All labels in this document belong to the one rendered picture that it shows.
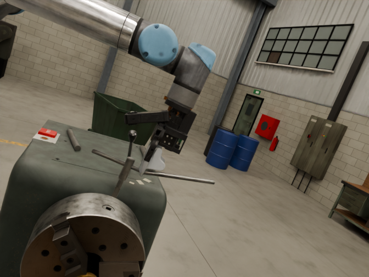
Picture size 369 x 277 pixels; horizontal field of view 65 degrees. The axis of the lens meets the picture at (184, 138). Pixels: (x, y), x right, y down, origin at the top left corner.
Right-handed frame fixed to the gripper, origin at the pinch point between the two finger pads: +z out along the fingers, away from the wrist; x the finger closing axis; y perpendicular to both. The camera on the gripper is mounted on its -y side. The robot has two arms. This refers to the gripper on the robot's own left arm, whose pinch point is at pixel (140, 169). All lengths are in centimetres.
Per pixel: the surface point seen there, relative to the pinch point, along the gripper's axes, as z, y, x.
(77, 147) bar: 11.3, -22.2, 31.5
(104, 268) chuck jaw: 26.2, 1.6, -6.4
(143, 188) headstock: 10.9, 4.7, 17.2
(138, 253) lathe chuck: 21.6, 9.0, -2.2
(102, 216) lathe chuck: 13.7, -4.0, -4.6
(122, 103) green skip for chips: 56, -57, 570
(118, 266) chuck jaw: 25.3, 5.0, -4.9
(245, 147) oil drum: 40, 271, 656
